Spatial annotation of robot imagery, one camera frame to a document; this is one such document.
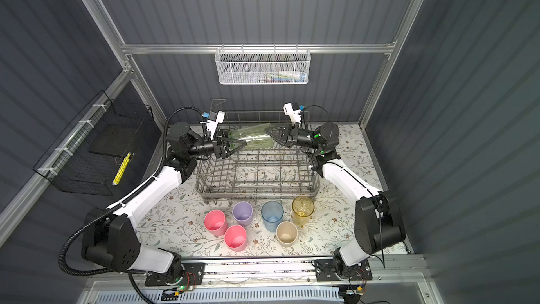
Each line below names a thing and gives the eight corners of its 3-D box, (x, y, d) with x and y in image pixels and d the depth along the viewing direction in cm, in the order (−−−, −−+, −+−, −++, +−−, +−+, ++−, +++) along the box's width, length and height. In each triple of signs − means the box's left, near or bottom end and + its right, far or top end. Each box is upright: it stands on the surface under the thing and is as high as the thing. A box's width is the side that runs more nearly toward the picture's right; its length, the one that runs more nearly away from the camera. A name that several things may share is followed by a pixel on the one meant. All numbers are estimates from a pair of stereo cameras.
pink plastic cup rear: (203, 236, 84) (200, 233, 81) (208, 213, 90) (205, 210, 86) (226, 236, 84) (224, 233, 81) (229, 213, 90) (227, 210, 86)
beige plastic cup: (281, 251, 80) (282, 244, 72) (274, 233, 85) (274, 225, 77) (298, 243, 82) (300, 236, 74) (290, 226, 86) (292, 217, 78)
